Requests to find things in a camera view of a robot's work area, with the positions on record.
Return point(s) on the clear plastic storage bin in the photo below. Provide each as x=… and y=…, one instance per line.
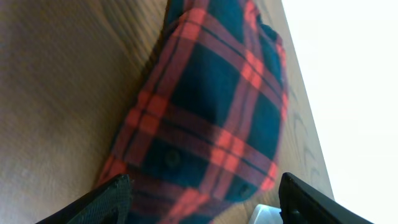
x=264, y=214

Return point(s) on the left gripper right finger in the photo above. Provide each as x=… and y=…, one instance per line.
x=301, y=203

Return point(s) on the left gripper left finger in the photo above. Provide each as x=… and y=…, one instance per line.
x=107, y=204

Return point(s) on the red navy plaid shirt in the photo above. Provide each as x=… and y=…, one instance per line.
x=204, y=130

